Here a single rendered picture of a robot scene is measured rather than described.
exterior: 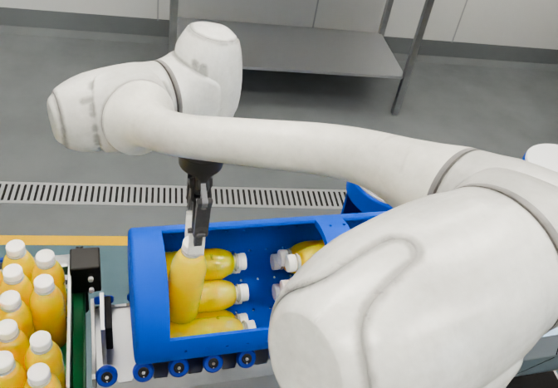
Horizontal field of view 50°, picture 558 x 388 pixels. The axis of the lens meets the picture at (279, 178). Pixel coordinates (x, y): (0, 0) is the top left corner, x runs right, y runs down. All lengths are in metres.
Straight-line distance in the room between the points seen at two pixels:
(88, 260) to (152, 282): 0.36
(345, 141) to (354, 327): 0.33
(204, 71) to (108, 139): 0.17
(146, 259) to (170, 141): 0.51
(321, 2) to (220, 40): 3.78
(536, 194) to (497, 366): 0.14
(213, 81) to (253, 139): 0.21
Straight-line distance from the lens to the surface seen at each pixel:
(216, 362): 1.39
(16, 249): 1.44
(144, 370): 1.38
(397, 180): 0.61
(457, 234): 0.42
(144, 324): 1.21
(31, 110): 3.86
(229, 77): 0.89
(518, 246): 0.44
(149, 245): 1.24
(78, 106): 0.81
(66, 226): 3.07
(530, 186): 0.51
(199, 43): 0.87
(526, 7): 5.25
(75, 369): 1.48
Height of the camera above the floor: 2.13
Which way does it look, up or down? 39 degrees down
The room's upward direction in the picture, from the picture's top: 11 degrees clockwise
